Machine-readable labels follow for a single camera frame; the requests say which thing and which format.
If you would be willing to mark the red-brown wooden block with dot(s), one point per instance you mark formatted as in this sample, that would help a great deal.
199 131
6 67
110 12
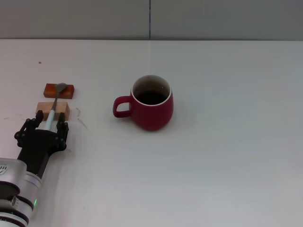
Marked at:
68 92

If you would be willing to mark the red ceramic mug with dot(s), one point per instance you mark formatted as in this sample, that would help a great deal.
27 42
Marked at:
152 113

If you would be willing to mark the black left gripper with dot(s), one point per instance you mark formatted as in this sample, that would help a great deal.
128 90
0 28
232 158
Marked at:
38 146

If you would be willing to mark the light wooden block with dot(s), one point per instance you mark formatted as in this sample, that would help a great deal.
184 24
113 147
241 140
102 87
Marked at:
61 107

